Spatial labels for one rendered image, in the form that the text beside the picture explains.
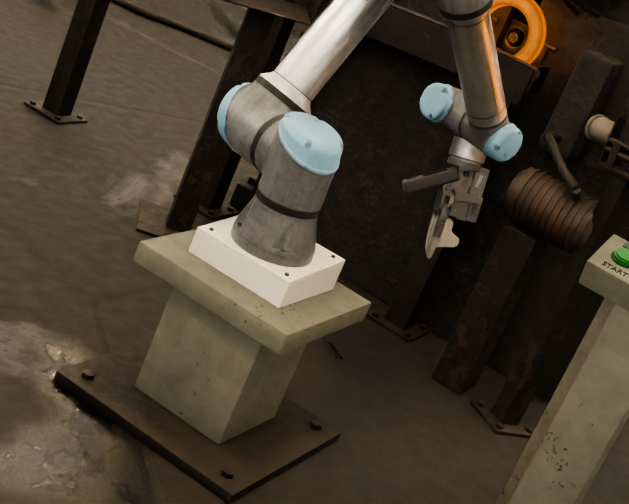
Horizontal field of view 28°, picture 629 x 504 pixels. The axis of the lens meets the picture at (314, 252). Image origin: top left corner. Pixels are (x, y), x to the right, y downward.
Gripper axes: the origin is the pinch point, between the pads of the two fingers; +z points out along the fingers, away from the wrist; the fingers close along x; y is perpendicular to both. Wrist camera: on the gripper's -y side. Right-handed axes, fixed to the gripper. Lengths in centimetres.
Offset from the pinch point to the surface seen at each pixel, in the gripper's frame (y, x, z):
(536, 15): 14, 29, -55
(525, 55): 15, 30, -46
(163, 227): -54, 50, 17
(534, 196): 20.8, 9.3, -16.8
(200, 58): -58, 229, -25
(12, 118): -100, 88, 5
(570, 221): 28.6, 4.6, -14.0
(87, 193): -74, 56, 15
